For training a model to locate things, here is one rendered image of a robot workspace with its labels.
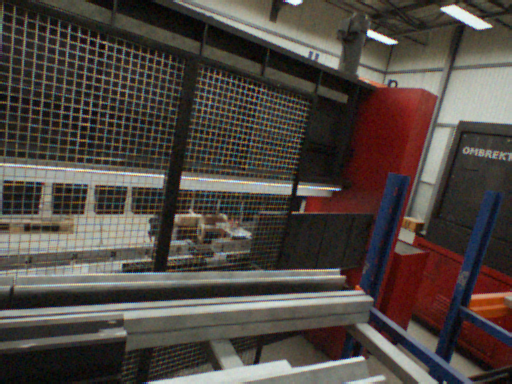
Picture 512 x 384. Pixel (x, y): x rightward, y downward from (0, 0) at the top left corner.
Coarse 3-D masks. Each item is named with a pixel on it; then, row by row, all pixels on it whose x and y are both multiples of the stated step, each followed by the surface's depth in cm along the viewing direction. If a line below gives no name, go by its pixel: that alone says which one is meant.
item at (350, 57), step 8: (352, 16) 257; (360, 16) 252; (344, 24) 250; (352, 24) 247; (360, 24) 248; (368, 24) 252; (336, 32) 245; (344, 32) 249; (352, 32) 248; (360, 32) 252; (344, 40) 255; (352, 40) 253; (360, 40) 254; (344, 48) 238; (352, 48) 254; (360, 48) 255; (344, 56) 238; (352, 56) 255; (360, 56) 258; (344, 64) 239; (352, 64) 256; (344, 72) 255; (352, 72) 255
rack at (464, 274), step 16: (496, 192) 106; (496, 208) 106; (480, 224) 104; (480, 240) 105; (480, 256) 108; (464, 272) 107; (464, 288) 107; (464, 304) 111; (480, 304) 114; (496, 304) 118; (448, 320) 110; (480, 320) 103; (448, 336) 110; (496, 336) 99; (448, 352) 115
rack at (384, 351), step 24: (384, 192) 91; (384, 216) 91; (384, 240) 96; (384, 264) 96; (360, 288) 96; (360, 336) 78; (408, 336) 85; (216, 360) 60; (240, 360) 60; (384, 360) 71; (408, 360) 70; (432, 360) 77
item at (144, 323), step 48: (0, 288) 52; (48, 288) 55; (96, 288) 58; (144, 288) 62; (192, 288) 66; (240, 288) 71; (288, 288) 77; (336, 288) 84; (0, 336) 44; (48, 336) 46; (96, 336) 46; (144, 336) 57; (192, 336) 61
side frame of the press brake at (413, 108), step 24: (384, 96) 266; (408, 96) 251; (432, 96) 254; (360, 120) 282; (384, 120) 265; (408, 120) 250; (360, 144) 281; (384, 144) 264; (408, 144) 251; (360, 168) 280; (384, 168) 263; (408, 168) 260; (336, 192) 298; (360, 192) 279; (408, 192) 270; (312, 336) 312; (336, 336) 291; (336, 360) 290
